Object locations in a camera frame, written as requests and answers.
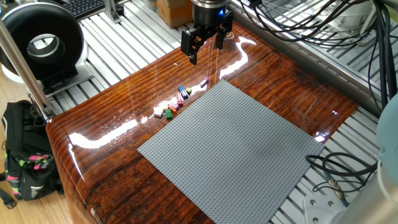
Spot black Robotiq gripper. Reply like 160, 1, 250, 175
180, 1, 234, 65

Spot long blue Lego brick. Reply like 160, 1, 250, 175
177, 85, 189, 100

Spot grey Lego baseplate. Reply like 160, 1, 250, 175
137, 79, 325, 224

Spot brown cardboard box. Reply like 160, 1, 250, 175
156, 0, 195, 29

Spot black keyboard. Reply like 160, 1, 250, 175
62, 0, 106, 20

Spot white plastic housing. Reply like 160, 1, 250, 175
326, 0, 379, 47

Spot short aluminium bracket post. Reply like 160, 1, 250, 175
103, 0, 123, 24

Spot black draped cable bundle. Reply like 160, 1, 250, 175
238, 0, 379, 47

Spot grey metal rail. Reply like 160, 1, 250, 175
228, 0, 385, 118

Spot white fan base plate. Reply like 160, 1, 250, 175
1, 40, 96, 99

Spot black looped cable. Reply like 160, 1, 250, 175
305, 152, 379, 194

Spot thick black cable bundle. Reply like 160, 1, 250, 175
366, 0, 398, 114

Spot black round ring light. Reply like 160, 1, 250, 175
0, 2, 85, 96

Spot aluminium frame post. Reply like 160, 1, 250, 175
0, 18, 56, 123

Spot grey cable metal connector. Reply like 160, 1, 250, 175
323, 170, 351, 208

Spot black backpack pink green straps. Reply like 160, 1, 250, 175
0, 100, 65, 209

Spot grey robot mount plate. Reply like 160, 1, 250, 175
303, 194, 351, 224

